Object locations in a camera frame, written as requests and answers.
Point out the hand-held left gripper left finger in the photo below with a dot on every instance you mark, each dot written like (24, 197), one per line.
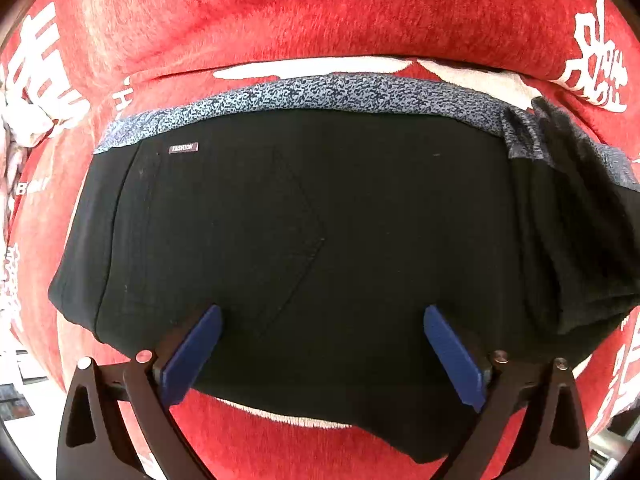
(192, 355)

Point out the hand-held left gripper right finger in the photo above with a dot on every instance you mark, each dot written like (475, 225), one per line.
(455, 360)

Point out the black pants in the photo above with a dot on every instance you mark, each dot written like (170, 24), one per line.
(325, 235)

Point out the blue patterned cloth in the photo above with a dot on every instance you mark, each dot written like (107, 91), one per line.
(325, 92)

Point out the red printed blanket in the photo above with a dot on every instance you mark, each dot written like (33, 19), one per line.
(300, 10)

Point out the grey metal frame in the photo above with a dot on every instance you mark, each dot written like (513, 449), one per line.
(617, 442)

